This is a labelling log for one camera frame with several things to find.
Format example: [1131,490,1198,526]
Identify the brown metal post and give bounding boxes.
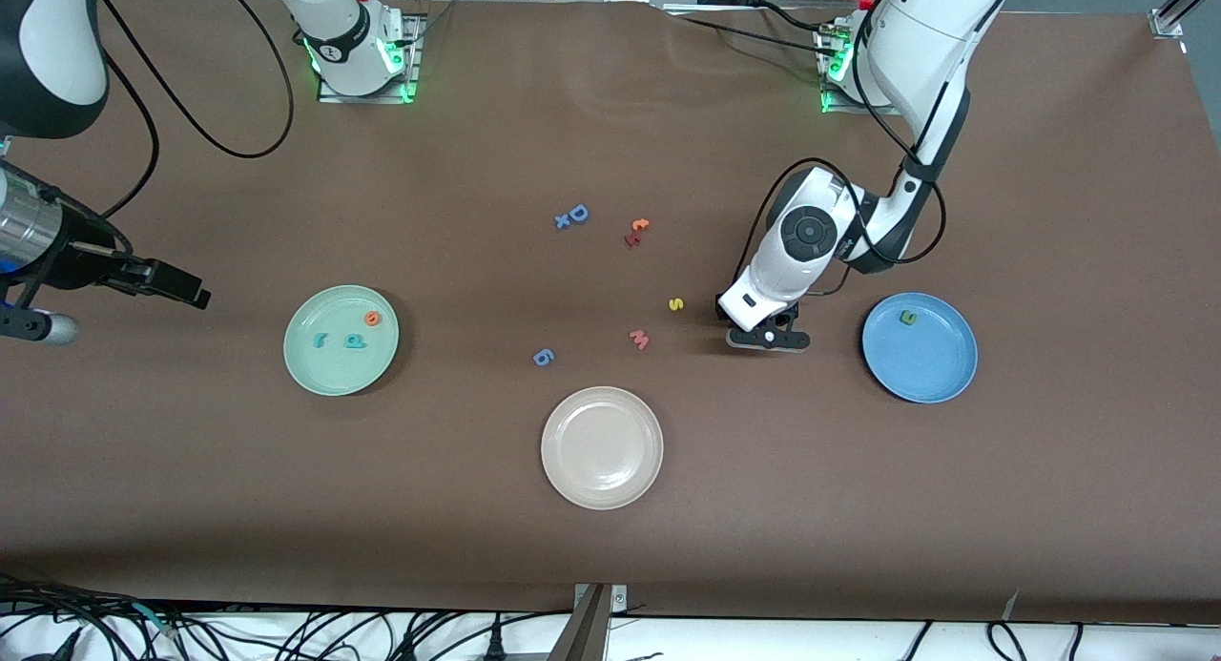
[547,585,612,661]

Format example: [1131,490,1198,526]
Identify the teal tipped cable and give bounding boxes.
[132,602,180,640]

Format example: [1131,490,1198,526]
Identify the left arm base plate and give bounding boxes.
[817,20,883,116]

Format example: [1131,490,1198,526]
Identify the looped black cable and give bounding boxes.
[985,621,1029,661]

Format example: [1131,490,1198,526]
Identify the long black table cable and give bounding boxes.
[663,12,845,56]

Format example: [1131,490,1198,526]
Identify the short black table cable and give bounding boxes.
[758,1,840,34]

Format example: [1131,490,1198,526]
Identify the light green plate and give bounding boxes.
[283,284,401,398]

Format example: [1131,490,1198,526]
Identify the blue plate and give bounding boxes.
[860,292,980,404]

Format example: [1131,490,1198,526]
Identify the tangled black cables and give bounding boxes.
[0,570,573,661]

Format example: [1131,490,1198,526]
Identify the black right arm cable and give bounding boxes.
[19,0,295,254]

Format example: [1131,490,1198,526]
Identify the silver metal bracket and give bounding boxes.
[575,584,629,616]

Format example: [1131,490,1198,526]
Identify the beige plate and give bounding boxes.
[540,385,665,511]

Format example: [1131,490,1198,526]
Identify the brown paper table cover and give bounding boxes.
[0,0,1221,626]

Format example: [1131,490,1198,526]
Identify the aluminium corner profile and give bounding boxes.
[1149,0,1221,40]

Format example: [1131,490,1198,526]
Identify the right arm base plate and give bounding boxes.
[316,12,422,105]

